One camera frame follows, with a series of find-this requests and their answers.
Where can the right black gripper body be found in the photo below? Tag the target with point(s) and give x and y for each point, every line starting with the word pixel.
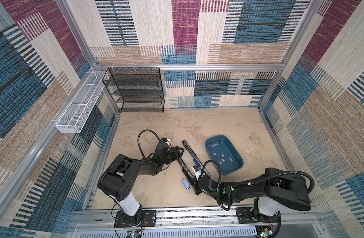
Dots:
pixel 197 190

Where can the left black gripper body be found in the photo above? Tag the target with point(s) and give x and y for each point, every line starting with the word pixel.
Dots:
pixel 170 156

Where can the black stapler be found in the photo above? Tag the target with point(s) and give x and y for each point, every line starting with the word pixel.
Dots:
pixel 190 177

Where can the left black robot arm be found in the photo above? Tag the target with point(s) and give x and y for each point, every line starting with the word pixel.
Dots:
pixel 118 180

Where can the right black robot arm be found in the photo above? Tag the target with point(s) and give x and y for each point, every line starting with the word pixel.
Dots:
pixel 288 188

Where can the teal plastic tray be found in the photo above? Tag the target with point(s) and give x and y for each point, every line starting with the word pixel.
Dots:
pixel 220 149

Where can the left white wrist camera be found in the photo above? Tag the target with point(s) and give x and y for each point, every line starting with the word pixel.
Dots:
pixel 167 141

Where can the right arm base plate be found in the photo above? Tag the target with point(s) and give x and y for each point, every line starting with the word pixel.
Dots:
pixel 246 215

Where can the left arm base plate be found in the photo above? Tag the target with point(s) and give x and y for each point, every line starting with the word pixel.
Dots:
pixel 143 218

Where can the black wire mesh shelf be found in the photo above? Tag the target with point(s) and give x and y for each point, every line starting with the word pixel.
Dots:
pixel 135 89

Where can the aluminium mounting rail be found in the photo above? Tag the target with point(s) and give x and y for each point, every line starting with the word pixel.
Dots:
pixel 197 222

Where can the white wire mesh basket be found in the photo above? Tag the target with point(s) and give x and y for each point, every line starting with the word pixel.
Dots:
pixel 80 108

